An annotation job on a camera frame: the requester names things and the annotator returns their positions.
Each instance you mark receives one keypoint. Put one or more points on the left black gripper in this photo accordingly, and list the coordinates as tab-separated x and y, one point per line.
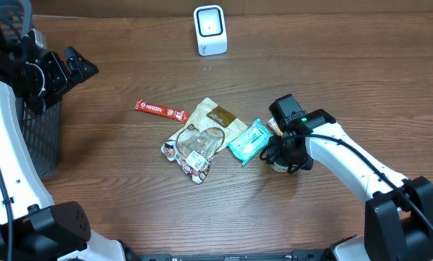
56	72

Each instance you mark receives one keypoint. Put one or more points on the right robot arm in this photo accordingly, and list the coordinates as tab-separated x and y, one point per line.
398	210

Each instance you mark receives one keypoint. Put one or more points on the green lid jar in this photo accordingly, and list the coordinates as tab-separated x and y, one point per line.
281	167

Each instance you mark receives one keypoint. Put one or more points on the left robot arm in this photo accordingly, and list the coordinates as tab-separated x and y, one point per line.
32	225

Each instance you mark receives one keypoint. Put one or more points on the red Nescafe stick sachet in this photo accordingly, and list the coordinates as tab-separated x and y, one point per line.
174	114

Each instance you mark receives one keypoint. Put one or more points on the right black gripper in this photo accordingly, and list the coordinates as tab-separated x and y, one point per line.
286	154

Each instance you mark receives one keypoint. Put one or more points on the orange tissue pack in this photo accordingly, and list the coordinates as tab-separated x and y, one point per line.
274	127

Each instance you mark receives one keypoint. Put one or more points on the brown cookie bag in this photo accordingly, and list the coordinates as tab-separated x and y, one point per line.
208	131

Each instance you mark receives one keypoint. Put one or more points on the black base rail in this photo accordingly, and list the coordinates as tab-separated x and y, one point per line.
238	257

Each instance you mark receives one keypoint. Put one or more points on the white barcode scanner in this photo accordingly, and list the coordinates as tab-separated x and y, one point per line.
210	27

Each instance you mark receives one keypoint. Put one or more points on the grey plastic mesh basket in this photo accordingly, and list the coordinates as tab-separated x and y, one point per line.
41	133

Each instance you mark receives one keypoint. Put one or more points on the green wet wipes pack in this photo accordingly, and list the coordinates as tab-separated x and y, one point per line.
250	142

